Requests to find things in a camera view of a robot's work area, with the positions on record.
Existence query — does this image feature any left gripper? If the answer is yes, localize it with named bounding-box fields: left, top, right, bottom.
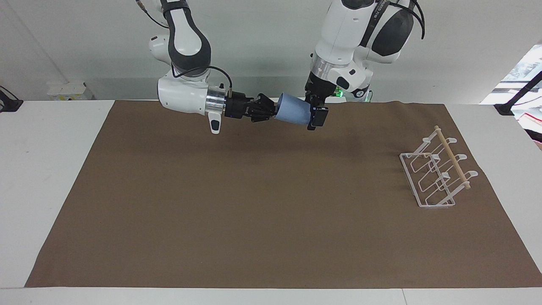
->
left=304, top=71, right=338, bottom=131

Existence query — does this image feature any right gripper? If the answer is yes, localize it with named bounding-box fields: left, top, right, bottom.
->
left=225, top=91, right=279, bottom=124

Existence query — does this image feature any blue cup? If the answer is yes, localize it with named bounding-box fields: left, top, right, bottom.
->
left=274, top=93, right=317, bottom=127

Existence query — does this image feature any black stand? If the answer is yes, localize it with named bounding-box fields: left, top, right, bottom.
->
left=0, top=85, right=24, bottom=113
left=495, top=70, right=542, bottom=117

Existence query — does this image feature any black cable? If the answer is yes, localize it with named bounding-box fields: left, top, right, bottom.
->
left=135, top=0, right=170, bottom=30
left=170, top=63, right=234, bottom=97
left=407, top=0, right=426, bottom=41

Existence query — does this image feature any white wire cup holder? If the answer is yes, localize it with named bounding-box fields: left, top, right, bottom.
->
left=399, top=125, right=479, bottom=209

